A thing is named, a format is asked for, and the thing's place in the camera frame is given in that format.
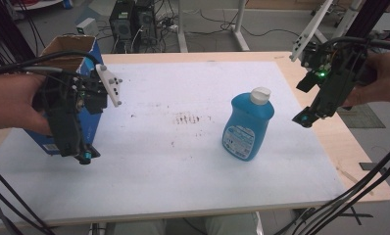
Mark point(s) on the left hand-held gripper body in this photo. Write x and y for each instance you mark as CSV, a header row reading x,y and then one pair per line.
x,y
64,124

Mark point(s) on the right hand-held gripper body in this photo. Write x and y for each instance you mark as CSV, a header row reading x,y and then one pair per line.
x,y
336,81

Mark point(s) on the blue cardboard box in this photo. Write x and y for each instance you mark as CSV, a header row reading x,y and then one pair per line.
x,y
90,127

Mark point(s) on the blue detergent bottle white cap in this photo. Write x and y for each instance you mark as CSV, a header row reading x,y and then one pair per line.
x,y
248,124

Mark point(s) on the person's right hand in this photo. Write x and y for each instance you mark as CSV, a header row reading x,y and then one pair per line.
x,y
387,78

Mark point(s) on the person's left hand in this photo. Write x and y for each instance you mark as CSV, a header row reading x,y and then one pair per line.
x,y
10,101

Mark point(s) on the grey floor mat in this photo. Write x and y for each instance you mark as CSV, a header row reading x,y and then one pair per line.
x,y
363,117

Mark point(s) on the white metal stand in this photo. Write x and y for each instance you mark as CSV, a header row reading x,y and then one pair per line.
x,y
346,19

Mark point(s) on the black metal stand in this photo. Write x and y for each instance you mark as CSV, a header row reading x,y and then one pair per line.
x,y
7,29
367,16

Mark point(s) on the white foam mat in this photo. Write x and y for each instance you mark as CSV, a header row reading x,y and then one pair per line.
x,y
170,169

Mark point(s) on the small white box device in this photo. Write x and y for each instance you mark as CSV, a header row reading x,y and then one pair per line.
x,y
87,26

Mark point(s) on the black computer tower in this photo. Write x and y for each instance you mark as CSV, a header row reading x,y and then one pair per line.
x,y
121,26
146,26

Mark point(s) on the white power strip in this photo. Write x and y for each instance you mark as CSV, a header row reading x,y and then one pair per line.
x,y
172,27

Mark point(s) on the white metal table frame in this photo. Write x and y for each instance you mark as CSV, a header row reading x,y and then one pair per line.
x,y
238,29

